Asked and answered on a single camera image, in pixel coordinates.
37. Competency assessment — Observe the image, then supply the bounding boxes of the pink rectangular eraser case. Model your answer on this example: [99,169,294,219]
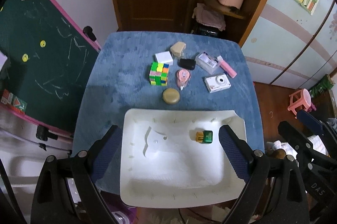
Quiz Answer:
[217,56,237,78]

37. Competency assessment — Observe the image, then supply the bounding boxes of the clear labelled plastic box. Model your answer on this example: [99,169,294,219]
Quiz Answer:
[195,52,219,75]

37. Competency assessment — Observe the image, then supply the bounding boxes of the round tan compact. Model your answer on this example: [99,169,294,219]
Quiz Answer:
[162,88,180,105]

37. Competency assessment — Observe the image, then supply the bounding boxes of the black plug charger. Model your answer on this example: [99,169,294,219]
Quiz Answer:
[178,59,196,70]

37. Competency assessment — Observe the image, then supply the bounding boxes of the pink correction tape dispenser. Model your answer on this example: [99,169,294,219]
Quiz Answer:
[176,69,191,90]

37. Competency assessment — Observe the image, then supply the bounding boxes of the multicolour puzzle cube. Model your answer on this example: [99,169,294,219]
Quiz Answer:
[148,62,169,86]

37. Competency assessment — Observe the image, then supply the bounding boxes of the beige plug adapter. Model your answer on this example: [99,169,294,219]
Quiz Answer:
[170,41,186,58]

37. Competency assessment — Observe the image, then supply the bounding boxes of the white square charger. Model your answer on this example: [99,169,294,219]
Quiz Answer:
[155,51,173,65]

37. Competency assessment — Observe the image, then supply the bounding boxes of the pink plastic stool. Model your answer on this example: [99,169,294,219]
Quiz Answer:
[287,89,316,116]

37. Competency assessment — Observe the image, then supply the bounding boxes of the green bottle with gold cap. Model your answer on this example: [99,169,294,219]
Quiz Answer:
[195,130,213,144]

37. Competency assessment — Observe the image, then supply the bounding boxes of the white plastic tray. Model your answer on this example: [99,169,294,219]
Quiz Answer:
[120,109,246,209]

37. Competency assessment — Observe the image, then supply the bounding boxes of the blue fuzzy table mat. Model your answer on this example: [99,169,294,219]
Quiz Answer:
[72,30,265,196]

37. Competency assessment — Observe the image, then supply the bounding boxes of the folded pink cloth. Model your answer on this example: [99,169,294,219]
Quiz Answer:
[192,3,226,31]

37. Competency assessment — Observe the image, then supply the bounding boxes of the white toy camera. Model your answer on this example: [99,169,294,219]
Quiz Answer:
[204,74,231,93]

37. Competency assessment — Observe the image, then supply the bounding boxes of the green chalkboard pink frame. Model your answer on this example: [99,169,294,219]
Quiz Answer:
[1,0,100,134]

